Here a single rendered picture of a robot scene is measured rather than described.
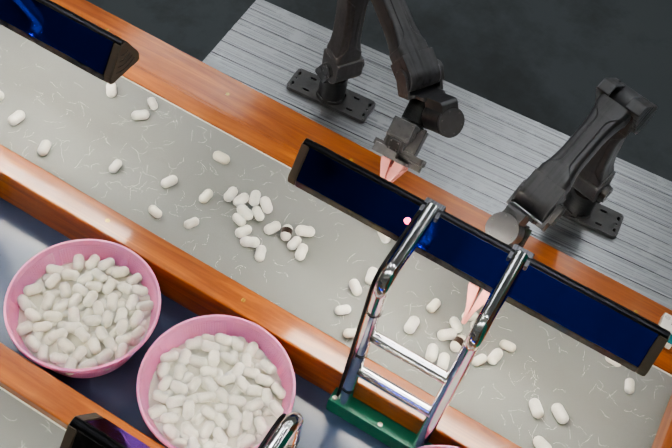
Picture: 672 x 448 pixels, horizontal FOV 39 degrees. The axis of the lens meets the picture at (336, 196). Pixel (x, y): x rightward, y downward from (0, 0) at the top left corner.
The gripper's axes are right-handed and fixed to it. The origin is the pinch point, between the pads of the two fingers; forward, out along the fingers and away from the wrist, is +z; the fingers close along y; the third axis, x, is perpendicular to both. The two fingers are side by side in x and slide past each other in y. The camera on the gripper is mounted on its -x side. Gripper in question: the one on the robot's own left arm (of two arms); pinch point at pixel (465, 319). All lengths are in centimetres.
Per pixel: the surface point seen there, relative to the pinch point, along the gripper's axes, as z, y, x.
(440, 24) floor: -67, -62, 164
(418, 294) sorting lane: 1.3, -10.1, 8.7
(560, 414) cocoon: 6.6, 22.2, 1.5
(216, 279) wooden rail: 15.1, -42.3, -6.4
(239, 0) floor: -41, -125, 142
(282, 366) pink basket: 21.7, -23.4, -9.7
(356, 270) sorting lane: 3.0, -22.5, 7.3
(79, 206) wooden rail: 16, -72, -7
